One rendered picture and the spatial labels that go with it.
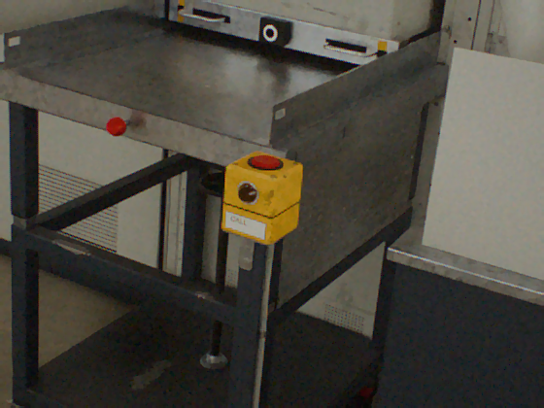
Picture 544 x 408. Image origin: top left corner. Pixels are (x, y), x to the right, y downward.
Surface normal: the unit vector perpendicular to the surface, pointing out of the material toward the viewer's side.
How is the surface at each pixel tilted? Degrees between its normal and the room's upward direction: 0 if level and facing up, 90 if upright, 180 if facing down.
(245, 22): 90
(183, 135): 90
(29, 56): 90
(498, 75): 90
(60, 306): 0
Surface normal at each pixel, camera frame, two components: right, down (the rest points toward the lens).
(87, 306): 0.08, -0.91
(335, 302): -0.51, 0.30
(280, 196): 0.85, 0.29
